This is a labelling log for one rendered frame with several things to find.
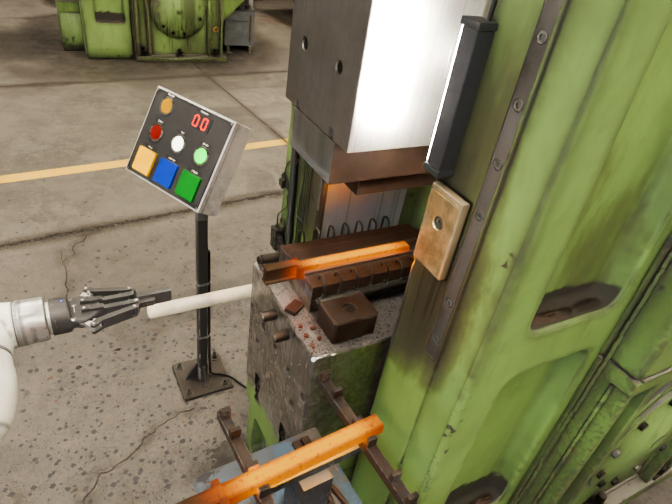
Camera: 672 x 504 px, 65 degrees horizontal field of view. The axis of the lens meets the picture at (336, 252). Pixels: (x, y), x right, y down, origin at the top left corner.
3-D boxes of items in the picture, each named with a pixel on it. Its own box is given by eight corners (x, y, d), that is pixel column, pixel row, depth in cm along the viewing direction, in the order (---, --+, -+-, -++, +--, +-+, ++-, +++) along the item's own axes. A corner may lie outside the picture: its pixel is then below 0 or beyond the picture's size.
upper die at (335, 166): (328, 185, 109) (334, 142, 104) (289, 144, 123) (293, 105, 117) (480, 166, 128) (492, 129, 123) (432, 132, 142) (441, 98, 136)
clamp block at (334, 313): (331, 345, 121) (335, 325, 117) (315, 321, 127) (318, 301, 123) (375, 333, 127) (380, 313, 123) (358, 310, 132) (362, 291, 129)
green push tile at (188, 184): (190, 202, 151) (200, 178, 149) (173, 192, 154) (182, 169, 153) (195, 203, 152) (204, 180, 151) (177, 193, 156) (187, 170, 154)
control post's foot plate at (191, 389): (183, 403, 211) (182, 388, 206) (170, 364, 226) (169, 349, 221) (235, 388, 221) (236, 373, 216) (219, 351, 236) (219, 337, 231)
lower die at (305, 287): (309, 312, 129) (313, 285, 125) (278, 265, 143) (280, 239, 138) (443, 279, 148) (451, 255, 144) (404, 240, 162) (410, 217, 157)
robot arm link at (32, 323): (22, 356, 102) (56, 349, 105) (12, 322, 97) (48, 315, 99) (20, 325, 108) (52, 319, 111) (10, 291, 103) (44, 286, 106)
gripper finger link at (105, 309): (80, 305, 106) (80, 309, 105) (138, 294, 111) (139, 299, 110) (82, 319, 109) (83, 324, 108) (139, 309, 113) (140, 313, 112)
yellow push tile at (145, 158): (146, 176, 160) (155, 153, 158) (131, 167, 163) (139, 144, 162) (150, 177, 161) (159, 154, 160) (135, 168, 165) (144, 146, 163)
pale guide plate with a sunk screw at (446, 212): (437, 281, 102) (462, 205, 92) (411, 254, 108) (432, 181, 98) (446, 279, 103) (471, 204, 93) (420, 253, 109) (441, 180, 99)
